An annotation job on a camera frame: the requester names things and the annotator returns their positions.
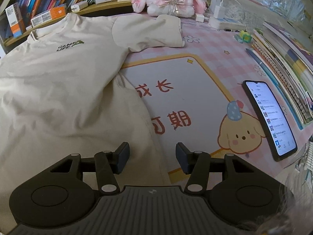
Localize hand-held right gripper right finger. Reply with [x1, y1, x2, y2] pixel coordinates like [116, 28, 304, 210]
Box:
[175, 142, 256, 194]

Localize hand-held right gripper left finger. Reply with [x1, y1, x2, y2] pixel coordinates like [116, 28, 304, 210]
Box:
[50, 142, 130, 193]

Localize beige t-shirt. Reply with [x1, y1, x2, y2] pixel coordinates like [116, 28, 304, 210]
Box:
[0, 13, 185, 235]

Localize black smartphone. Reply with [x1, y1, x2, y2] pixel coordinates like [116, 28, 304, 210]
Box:
[242, 80, 298, 162]

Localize grey fluffy cloth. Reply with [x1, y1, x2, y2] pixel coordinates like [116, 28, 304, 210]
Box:
[240, 169, 313, 235]

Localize green yellow toy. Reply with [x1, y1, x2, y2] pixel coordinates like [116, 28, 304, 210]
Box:
[234, 30, 253, 43]

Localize white power strip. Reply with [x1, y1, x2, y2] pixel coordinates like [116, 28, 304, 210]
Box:
[208, 17, 246, 31]

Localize stack of notebooks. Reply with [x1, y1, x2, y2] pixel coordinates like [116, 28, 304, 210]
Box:
[251, 21, 313, 130]

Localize white plugged charger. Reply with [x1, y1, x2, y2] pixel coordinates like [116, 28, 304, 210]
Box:
[215, 4, 227, 19]

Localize wooden white bookshelf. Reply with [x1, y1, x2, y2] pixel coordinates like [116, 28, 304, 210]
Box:
[0, 0, 137, 54]

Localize white charger adapter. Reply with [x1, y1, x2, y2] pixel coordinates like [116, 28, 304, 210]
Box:
[71, 1, 88, 12]

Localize flat orange white box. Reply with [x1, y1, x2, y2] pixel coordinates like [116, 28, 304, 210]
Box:
[31, 5, 67, 28]

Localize tall orange white box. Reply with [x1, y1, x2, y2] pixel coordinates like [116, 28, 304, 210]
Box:
[5, 2, 26, 38]

